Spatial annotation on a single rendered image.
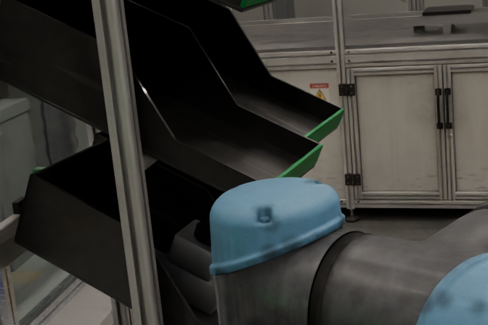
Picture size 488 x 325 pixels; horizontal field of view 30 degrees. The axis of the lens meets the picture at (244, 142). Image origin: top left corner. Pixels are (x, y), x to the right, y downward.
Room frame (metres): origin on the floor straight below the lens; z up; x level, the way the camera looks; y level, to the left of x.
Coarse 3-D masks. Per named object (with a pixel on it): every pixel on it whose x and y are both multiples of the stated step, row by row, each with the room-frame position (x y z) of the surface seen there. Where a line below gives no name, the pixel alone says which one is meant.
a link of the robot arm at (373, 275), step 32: (480, 224) 0.45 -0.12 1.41; (352, 256) 0.43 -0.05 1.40; (384, 256) 0.43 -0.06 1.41; (416, 256) 0.42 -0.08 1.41; (448, 256) 0.41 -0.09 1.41; (480, 256) 0.40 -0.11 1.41; (320, 288) 0.43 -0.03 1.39; (352, 288) 0.42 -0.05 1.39; (384, 288) 0.41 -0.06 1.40; (416, 288) 0.40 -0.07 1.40; (448, 288) 0.39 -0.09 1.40; (480, 288) 0.39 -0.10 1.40; (320, 320) 0.42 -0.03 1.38; (352, 320) 0.41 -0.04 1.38; (384, 320) 0.40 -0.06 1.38; (416, 320) 0.39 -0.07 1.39; (448, 320) 0.38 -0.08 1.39; (480, 320) 0.37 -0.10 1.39
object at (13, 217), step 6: (144, 156) 0.74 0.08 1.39; (150, 156) 0.76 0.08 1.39; (144, 162) 0.74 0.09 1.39; (150, 162) 0.75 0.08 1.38; (12, 216) 0.86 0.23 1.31; (18, 216) 0.86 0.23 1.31; (6, 222) 0.85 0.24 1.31; (12, 222) 0.85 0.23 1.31; (0, 228) 0.83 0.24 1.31; (6, 228) 0.84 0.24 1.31; (12, 228) 0.85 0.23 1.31; (0, 234) 0.82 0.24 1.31; (6, 234) 0.83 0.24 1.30; (12, 234) 0.85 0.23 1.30; (0, 240) 0.82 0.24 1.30; (6, 240) 0.83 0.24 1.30
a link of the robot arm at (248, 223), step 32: (224, 192) 0.50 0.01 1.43; (256, 192) 0.49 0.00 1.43; (288, 192) 0.48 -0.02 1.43; (320, 192) 0.47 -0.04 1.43; (224, 224) 0.46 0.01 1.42; (256, 224) 0.45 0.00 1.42; (288, 224) 0.45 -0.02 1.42; (320, 224) 0.46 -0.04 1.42; (224, 256) 0.46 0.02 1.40; (256, 256) 0.45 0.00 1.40; (288, 256) 0.45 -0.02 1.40; (320, 256) 0.44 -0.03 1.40; (224, 288) 0.46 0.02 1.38; (256, 288) 0.45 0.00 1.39; (288, 288) 0.44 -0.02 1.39; (224, 320) 0.47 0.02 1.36; (256, 320) 0.45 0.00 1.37; (288, 320) 0.43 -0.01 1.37
